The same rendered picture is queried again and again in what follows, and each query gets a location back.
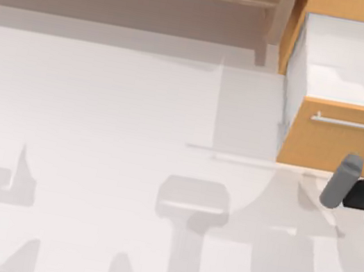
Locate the pale wooden drawer front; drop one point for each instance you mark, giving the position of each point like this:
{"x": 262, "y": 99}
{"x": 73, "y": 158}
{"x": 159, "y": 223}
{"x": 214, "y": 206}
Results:
{"x": 328, "y": 147}

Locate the grey bottle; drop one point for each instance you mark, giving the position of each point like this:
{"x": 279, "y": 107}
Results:
{"x": 338, "y": 184}

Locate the wooden cupboard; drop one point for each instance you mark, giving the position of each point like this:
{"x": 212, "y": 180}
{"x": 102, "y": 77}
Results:
{"x": 359, "y": 8}

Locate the pulled-out drawer with grey inside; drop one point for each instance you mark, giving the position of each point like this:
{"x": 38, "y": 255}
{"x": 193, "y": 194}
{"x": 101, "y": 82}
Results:
{"x": 357, "y": 61}

